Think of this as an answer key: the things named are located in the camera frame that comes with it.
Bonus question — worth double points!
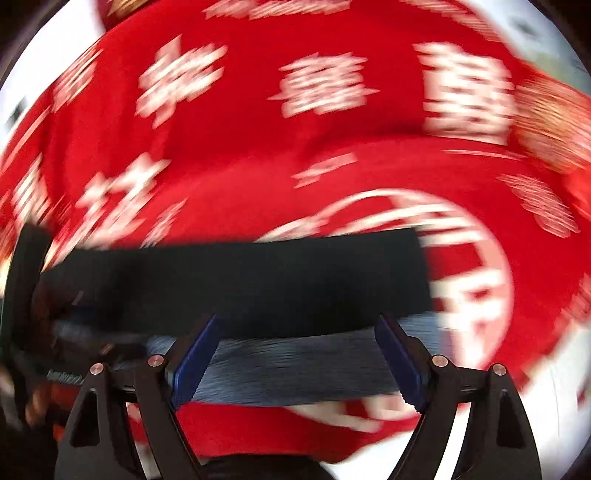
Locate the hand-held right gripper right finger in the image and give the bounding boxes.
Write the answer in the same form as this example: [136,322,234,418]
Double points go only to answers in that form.
[374,313,542,480]

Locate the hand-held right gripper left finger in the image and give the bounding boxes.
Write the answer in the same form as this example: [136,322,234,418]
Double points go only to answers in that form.
[54,313,221,480]

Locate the black pants with grey lining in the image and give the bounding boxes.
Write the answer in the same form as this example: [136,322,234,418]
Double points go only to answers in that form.
[34,227,448,411]

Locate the red printed blanket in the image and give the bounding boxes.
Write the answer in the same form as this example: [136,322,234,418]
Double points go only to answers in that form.
[0,0,591,468]

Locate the red cushion with gold pattern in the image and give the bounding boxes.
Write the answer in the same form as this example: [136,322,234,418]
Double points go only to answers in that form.
[512,74,591,176]

